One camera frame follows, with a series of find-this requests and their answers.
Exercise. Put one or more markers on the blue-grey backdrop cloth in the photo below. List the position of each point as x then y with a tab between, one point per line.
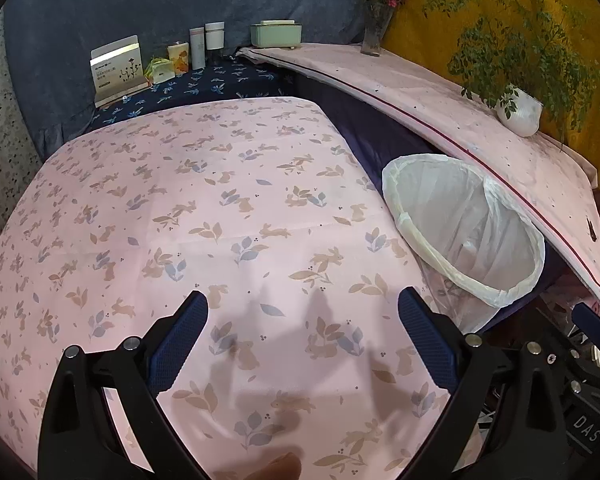
130	0

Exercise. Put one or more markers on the green tissue box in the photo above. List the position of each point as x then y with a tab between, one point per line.
275	36

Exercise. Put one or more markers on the potted plant in white pot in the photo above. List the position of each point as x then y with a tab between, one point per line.
520	115

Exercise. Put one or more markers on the trash bin with white liner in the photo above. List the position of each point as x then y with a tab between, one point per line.
455	210

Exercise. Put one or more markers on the white box with flower print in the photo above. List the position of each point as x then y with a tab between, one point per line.
117	72

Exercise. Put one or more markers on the pink cloth with red stripe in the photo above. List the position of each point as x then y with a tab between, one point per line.
430	90

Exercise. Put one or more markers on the dark purple quilted cloth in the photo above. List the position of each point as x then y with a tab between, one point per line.
360	125

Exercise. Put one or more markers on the yellow tin can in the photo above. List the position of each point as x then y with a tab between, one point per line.
178	60

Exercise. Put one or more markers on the tall white bottle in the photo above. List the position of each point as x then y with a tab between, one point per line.
197	50

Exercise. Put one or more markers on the pink rabbit print tablecloth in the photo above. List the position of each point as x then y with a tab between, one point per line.
230	185

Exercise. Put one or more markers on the navy floral cloth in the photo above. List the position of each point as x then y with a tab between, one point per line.
220	85

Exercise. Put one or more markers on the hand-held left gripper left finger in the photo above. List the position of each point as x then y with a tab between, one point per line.
177	350

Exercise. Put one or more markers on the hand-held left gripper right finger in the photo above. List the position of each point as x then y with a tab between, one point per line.
427	342

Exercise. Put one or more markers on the glass vase with pink flowers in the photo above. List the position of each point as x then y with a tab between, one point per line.
372	40

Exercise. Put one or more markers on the green packet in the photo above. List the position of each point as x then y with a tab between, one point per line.
160	72

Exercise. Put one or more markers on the yellow backdrop cloth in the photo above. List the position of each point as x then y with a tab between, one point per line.
425	50

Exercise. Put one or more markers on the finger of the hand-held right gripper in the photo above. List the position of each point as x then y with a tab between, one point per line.
594	330

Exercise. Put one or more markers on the white cylinder jar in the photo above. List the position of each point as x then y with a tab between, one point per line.
214	36

